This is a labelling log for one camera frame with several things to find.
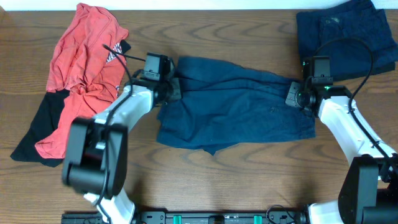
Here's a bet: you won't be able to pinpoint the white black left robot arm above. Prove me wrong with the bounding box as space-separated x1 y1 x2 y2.
62 78 182 223

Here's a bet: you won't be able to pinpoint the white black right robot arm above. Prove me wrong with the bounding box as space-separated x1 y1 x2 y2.
285 82 397 223

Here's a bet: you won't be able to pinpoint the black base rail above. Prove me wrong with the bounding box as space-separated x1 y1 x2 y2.
61 210 308 224

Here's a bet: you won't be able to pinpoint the folded navy shorts stack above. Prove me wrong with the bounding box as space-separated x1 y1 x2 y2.
296 1 397 81

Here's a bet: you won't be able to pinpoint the navy blue shorts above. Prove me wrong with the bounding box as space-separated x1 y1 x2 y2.
157 57 315 154

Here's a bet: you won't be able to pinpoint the black garment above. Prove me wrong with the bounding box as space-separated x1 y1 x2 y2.
11 44 126 167

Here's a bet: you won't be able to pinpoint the red t-shirt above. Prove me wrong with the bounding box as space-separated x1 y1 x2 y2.
35 3 129 159

